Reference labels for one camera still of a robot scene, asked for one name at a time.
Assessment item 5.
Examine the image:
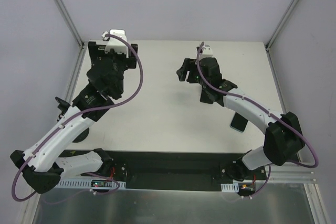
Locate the black folding phone stand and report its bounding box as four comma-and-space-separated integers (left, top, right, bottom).
200, 85, 224, 106

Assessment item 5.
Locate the black round-base phone stand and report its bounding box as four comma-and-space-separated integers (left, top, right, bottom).
55, 97, 89, 143

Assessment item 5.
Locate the black smartphone teal edge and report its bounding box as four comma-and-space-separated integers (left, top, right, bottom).
230, 113, 248, 132

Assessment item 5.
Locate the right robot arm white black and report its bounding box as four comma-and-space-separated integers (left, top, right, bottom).
176, 58, 305, 181

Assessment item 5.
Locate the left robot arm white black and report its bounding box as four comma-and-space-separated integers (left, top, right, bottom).
10, 39, 143, 194

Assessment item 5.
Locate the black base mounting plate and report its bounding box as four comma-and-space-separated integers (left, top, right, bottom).
64, 150, 271, 190

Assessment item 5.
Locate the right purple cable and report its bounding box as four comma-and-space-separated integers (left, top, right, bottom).
196, 41, 320, 201

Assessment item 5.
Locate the purple cable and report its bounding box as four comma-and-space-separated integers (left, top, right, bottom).
12, 34, 144, 204
196, 41, 320, 201

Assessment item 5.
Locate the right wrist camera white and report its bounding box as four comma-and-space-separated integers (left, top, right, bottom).
197, 45, 213, 60

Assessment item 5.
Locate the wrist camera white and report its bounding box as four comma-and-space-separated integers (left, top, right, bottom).
101, 29, 128, 56
197, 45, 213, 60

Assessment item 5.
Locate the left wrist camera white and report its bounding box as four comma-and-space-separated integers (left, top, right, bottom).
101, 29, 128, 56

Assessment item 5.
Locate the left aluminium frame post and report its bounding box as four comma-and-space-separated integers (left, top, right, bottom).
54, 0, 85, 48

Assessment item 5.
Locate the aluminium frame post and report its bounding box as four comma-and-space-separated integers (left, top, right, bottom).
265, 0, 301, 52
54, 0, 85, 48

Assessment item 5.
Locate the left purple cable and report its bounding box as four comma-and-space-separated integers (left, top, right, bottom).
12, 34, 144, 204

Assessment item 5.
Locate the right white cable duct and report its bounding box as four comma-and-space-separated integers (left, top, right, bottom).
220, 183, 239, 193

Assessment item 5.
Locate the white cable duct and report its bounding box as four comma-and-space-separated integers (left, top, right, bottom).
56, 178, 126, 190
220, 183, 239, 193

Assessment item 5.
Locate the left white cable duct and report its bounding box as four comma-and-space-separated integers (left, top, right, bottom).
56, 178, 126, 190

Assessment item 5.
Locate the aluminium front rail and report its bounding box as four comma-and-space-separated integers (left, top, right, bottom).
269, 163, 317, 184

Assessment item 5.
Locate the right aluminium frame post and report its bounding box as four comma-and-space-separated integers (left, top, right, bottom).
265, 0, 301, 52

